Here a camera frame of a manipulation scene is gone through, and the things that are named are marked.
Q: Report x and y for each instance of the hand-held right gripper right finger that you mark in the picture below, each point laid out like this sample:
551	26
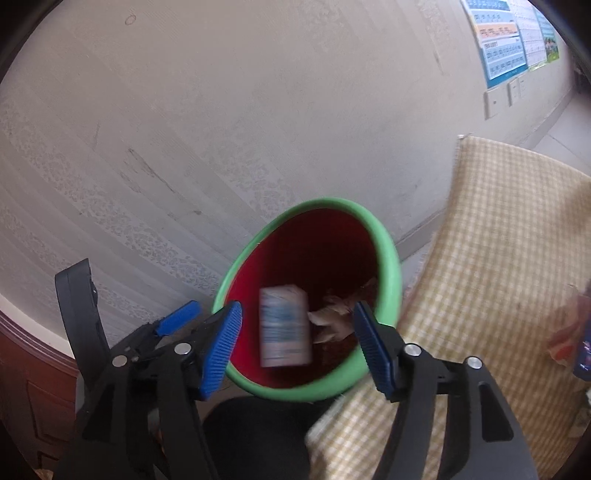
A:
373	353

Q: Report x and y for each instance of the blue wall poster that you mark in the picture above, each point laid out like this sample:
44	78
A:
501	44

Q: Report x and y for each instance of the red and blue wrapper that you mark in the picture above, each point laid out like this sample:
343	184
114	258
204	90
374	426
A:
572	344

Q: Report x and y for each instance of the large white wall plate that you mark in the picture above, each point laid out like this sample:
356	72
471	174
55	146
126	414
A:
496	104

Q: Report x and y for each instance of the yellow checked tablecloth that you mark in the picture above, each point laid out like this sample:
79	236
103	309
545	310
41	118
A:
498	258

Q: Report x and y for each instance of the crumpled beige wrapper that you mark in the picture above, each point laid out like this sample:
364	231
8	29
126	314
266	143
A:
337	314

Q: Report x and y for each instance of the white wall socket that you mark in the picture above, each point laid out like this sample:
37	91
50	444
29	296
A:
523	84
514	91

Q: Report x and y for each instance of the white wall poster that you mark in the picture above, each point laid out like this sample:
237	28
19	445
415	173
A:
531	32

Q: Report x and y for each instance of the green wall poster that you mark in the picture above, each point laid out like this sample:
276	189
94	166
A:
549	39

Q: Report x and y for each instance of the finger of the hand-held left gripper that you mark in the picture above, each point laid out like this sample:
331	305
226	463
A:
178	318

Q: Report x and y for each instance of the brown wooden door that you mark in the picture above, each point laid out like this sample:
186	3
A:
32	383

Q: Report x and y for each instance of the blue and white carton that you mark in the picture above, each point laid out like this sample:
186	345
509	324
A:
284	325

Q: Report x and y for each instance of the red bin with green rim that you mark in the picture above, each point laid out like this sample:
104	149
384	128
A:
318	244

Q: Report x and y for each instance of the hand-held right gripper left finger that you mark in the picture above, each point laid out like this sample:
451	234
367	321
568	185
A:
220	353

